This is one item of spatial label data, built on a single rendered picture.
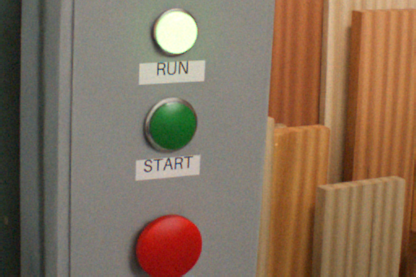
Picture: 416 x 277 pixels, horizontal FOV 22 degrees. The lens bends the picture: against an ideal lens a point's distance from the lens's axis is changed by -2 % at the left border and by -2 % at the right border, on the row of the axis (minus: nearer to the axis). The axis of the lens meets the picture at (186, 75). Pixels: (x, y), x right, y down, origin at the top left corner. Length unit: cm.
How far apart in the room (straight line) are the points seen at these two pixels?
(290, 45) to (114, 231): 165
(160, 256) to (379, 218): 161
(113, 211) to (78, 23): 8
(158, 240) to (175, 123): 5
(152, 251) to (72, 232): 4
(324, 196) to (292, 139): 12
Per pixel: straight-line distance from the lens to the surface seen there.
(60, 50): 43
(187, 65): 45
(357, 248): 205
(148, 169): 46
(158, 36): 44
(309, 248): 207
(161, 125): 44
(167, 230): 46
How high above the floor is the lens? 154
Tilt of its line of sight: 13 degrees down
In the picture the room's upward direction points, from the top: 3 degrees clockwise
